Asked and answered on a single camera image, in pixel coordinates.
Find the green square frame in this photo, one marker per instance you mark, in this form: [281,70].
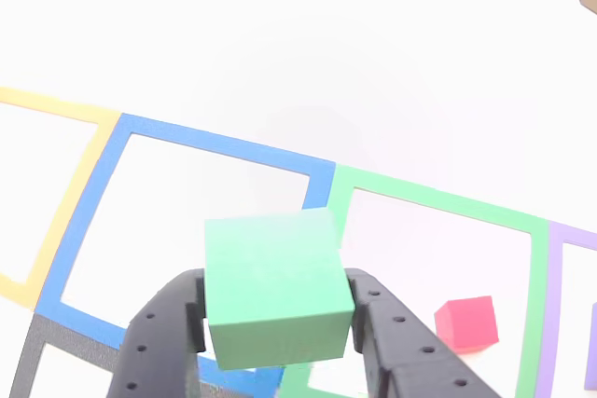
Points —
[443,202]

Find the green cube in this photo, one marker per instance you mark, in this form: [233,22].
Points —
[275,286]

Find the small red cube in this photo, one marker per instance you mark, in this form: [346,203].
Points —
[466,323]

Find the purple square frame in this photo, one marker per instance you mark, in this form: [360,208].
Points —
[552,300]

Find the orange square frame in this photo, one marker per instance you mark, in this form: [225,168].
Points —
[70,211]

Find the black square frame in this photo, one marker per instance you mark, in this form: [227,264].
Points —
[70,337]

